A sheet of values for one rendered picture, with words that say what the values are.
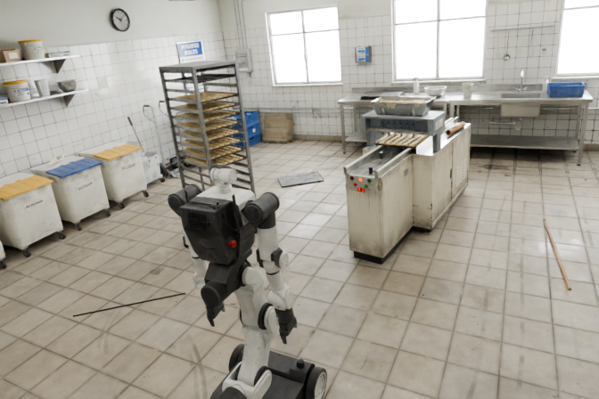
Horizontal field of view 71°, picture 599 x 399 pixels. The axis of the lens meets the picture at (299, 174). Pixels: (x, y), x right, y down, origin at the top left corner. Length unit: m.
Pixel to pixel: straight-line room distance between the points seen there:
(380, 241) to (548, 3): 4.44
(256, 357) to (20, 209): 3.47
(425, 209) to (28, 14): 5.00
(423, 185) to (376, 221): 0.72
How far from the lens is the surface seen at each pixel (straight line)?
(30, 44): 5.82
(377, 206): 3.61
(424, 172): 4.12
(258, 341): 2.45
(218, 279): 2.03
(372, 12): 7.35
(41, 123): 6.09
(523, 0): 7.01
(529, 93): 6.88
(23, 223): 5.32
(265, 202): 1.82
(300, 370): 2.65
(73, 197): 5.59
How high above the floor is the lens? 2.06
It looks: 19 degrees down
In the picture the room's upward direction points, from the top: 6 degrees counter-clockwise
